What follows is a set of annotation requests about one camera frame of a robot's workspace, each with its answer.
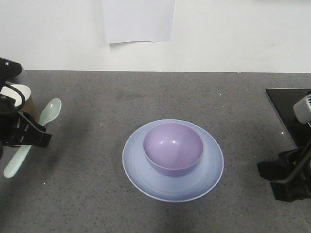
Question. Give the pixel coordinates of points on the purple plastic bowl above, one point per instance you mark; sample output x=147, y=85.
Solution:
x=173, y=149

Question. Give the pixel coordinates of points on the white paper sheet on wall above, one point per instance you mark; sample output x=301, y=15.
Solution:
x=138, y=20

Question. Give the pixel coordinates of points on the black induction cooktop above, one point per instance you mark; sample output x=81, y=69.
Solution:
x=283, y=101

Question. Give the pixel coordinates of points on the light blue plate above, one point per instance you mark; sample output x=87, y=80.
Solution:
x=184, y=188

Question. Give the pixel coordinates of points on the mint green plastic spoon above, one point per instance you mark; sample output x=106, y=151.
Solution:
x=48, y=114

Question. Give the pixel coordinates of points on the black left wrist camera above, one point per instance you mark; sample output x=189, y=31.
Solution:
x=9, y=69

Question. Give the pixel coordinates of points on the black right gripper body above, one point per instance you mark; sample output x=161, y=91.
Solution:
x=289, y=175

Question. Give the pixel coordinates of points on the brown paper cup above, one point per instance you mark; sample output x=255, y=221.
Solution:
x=26, y=91

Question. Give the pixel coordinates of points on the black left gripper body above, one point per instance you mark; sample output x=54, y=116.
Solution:
x=19, y=128

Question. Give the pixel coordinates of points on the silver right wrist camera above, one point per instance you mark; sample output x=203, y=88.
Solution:
x=302, y=110

